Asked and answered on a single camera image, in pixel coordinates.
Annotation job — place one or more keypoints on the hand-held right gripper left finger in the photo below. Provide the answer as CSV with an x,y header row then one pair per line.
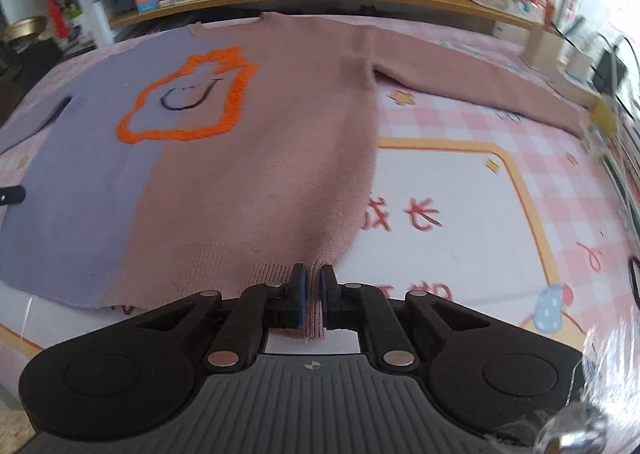
x,y
299,299

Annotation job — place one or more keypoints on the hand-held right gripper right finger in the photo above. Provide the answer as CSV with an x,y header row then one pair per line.
x,y
327,299

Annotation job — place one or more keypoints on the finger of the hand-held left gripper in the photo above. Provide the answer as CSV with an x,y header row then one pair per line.
x,y
12,195

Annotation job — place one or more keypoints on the purple and pink sweater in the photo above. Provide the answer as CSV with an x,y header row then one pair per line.
x,y
300,134

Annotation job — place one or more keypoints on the gold metal bowl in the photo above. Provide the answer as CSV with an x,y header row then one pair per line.
x,y
25,28

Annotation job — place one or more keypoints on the pink checkered printed tablecloth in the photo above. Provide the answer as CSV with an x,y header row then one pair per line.
x,y
450,184

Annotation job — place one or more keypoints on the red bottle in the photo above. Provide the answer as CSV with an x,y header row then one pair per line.
x,y
54,14

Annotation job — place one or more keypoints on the clear plastic sheet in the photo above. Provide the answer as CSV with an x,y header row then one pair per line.
x,y
605,384

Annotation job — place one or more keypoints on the wooden desk holder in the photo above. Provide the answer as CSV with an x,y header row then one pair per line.
x,y
550,59

